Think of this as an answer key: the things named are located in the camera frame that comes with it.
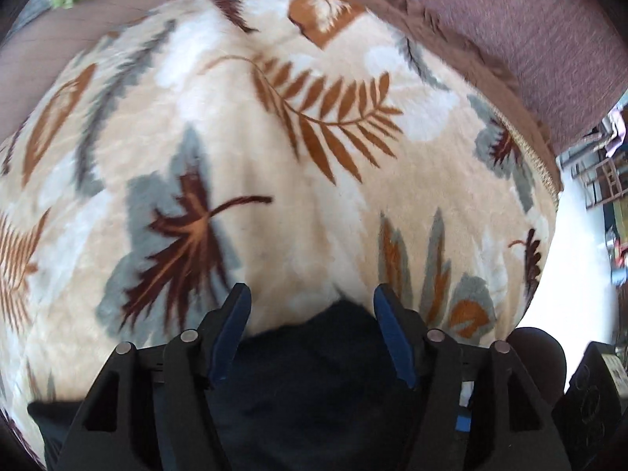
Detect black pants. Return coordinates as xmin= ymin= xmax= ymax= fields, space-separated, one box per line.
xmin=27 ymin=298 xmax=474 ymax=471

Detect wooden chair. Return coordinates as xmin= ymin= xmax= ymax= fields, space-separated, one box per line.
xmin=569 ymin=103 xmax=628 ymax=213

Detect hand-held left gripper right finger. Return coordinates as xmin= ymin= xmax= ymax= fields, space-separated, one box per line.
xmin=373 ymin=282 xmax=572 ymax=471

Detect leaf print fleece blanket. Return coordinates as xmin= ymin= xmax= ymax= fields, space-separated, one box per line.
xmin=0 ymin=0 xmax=564 ymax=471

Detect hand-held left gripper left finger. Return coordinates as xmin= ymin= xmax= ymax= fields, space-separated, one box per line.
xmin=54 ymin=282 xmax=253 ymax=471

